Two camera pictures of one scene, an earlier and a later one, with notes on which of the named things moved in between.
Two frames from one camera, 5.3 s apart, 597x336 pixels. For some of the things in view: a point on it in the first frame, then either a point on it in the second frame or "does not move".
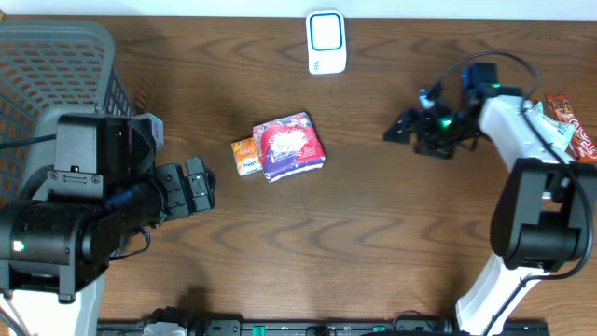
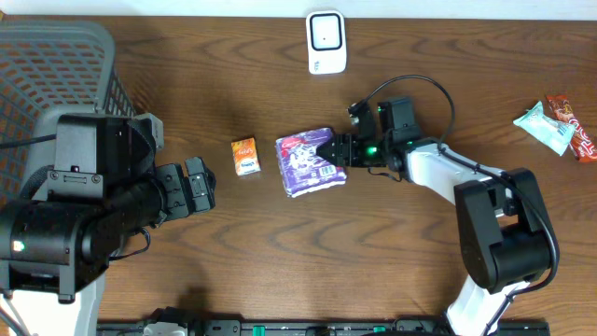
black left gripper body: x=174 y=192 does not move
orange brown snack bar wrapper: x=582 y=146 does not move
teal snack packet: x=558 y=133 does not move
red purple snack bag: x=288 y=146 to x=302 y=170
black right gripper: x=426 y=118 to x=340 y=141
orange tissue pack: x=246 y=156 does not move
